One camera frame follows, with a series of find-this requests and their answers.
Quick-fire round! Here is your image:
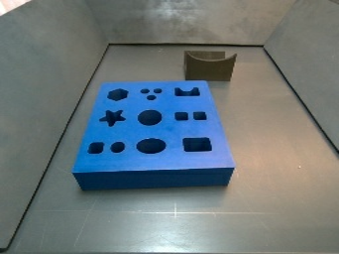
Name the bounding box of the black curved holder stand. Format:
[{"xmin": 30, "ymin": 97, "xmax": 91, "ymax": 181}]
[{"xmin": 184, "ymin": 51, "xmax": 237, "ymax": 81}]

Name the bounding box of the blue foam shape board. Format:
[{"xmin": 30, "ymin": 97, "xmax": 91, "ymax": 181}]
[{"xmin": 71, "ymin": 81, "xmax": 234, "ymax": 191}]

